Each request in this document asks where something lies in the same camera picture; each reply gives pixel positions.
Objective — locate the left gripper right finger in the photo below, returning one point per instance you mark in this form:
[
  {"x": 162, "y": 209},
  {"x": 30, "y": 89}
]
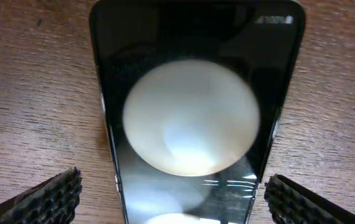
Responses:
[{"x": 291, "y": 203}]

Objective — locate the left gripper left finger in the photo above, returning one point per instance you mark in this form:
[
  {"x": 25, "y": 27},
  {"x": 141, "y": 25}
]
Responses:
[{"x": 52, "y": 202}]

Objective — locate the black smartphone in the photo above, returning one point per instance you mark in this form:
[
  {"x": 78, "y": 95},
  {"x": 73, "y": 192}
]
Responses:
[{"x": 192, "y": 92}]

